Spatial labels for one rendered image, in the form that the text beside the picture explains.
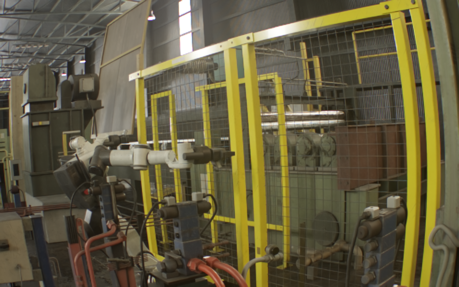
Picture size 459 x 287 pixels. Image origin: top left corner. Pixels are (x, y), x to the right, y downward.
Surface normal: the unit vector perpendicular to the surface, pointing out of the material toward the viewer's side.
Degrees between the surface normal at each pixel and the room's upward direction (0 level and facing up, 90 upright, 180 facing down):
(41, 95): 90
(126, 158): 79
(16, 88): 90
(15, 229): 90
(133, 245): 90
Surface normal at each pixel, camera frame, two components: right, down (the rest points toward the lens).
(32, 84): 0.59, 0.00
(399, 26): -0.80, 0.08
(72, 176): 0.74, -0.14
